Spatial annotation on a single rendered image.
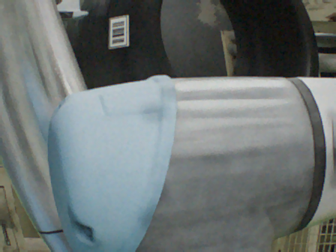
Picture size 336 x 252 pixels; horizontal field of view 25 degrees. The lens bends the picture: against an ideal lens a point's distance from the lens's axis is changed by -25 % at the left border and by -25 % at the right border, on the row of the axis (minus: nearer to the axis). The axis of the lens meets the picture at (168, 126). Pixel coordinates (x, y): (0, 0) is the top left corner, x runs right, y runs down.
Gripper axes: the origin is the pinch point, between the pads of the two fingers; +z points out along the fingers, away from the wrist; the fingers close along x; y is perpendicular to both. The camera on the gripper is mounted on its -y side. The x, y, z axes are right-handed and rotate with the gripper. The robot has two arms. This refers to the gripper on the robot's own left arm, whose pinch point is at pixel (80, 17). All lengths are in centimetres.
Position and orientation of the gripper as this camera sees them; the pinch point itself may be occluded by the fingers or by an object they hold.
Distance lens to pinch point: 155.0
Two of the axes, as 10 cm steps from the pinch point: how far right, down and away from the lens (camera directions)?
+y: 0.3, -10.0, 0.1
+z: 8.4, 0.3, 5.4
